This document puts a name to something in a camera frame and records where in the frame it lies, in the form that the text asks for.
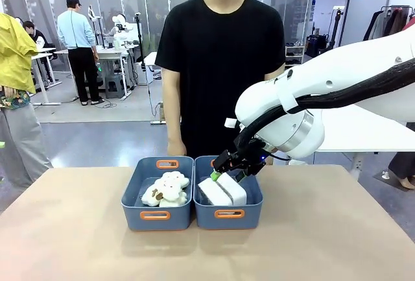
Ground person's right forearm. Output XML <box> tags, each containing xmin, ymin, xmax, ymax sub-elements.
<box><xmin>161</xmin><ymin>92</ymin><xmax>185</xmax><ymax>144</ymax></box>

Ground white cloud plush toy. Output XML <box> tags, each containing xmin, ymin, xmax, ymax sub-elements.
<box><xmin>141</xmin><ymin>186</ymin><xmax>172</xmax><ymax>207</ymax></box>
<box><xmin>159</xmin><ymin>191</ymin><xmax>188</xmax><ymax>208</ymax></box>
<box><xmin>161</xmin><ymin>171</ymin><xmax>191</xmax><ymax>191</ymax></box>

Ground grey plastic stool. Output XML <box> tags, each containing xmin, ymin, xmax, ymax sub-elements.
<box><xmin>104</xmin><ymin>73</ymin><xmax>126</xmax><ymax>99</ymax></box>

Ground person's right hand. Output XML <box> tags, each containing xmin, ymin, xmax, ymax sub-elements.
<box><xmin>167</xmin><ymin>140</ymin><xmax>188</xmax><ymax>158</ymax></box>

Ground shoe rack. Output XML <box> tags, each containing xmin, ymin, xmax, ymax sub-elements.
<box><xmin>284</xmin><ymin>43</ymin><xmax>306</xmax><ymax>69</ymax></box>

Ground person in yellow jacket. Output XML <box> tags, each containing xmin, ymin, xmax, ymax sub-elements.
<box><xmin>0</xmin><ymin>13</ymin><xmax>54</xmax><ymax>191</ymax></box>

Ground white cable strap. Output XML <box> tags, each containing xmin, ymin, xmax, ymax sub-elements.
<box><xmin>274</xmin><ymin>72</ymin><xmax>299</xmax><ymax>114</ymax></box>

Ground seated person's legs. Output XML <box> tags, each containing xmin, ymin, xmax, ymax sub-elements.
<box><xmin>387</xmin><ymin>151</ymin><xmax>415</xmax><ymax>191</ymax></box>

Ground blue plastic basket orange handles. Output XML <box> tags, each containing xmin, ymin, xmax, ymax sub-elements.
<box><xmin>193</xmin><ymin>154</ymin><xmax>264</xmax><ymax>230</ymax></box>
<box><xmin>121</xmin><ymin>156</ymin><xmax>195</xmax><ymax>232</ymax></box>

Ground black light stand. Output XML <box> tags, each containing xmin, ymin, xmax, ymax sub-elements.
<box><xmin>327</xmin><ymin>5</ymin><xmax>344</xmax><ymax>51</ymax></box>

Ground black tripod stand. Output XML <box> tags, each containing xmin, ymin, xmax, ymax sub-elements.
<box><xmin>134</xmin><ymin>11</ymin><xmax>148</xmax><ymax>73</ymax></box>

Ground person in black t-shirt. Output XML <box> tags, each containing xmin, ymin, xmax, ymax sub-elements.
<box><xmin>154</xmin><ymin>0</ymin><xmax>287</xmax><ymax>165</ymax></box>

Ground seated person dark hair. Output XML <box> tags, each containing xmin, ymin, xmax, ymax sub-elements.
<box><xmin>21</xmin><ymin>20</ymin><xmax>49</xmax><ymax>50</ymax></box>

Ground black equipment case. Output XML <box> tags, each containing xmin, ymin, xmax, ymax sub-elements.
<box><xmin>306</xmin><ymin>34</ymin><xmax>328</xmax><ymax>58</ymax></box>

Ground white humanoid robot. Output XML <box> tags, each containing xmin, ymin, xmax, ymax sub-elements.
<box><xmin>110</xmin><ymin>14</ymin><xmax>134</xmax><ymax>50</ymax></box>

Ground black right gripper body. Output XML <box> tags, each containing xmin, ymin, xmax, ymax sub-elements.
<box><xmin>213</xmin><ymin>138</ymin><xmax>267</xmax><ymax>175</ymax></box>

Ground man in light blue shirt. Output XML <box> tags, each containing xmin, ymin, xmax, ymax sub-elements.
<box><xmin>56</xmin><ymin>0</ymin><xmax>105</xmax><ymax>106</ymax></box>

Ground white office desk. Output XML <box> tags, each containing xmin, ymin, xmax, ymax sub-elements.
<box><xmin>30</xmin><ymin>47</ymin><xmax>62</xmax><ymax>106</ymax></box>
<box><xmin>53</xmin><ymin>47</ymin><xmax>134</xmax><ymax>100</ymax></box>

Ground clothes rack with garments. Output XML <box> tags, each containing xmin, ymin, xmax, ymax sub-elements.
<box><xmin>362</xmin><ymin>4</ymin><xmax>415</xmax><ymax>42</ymax></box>

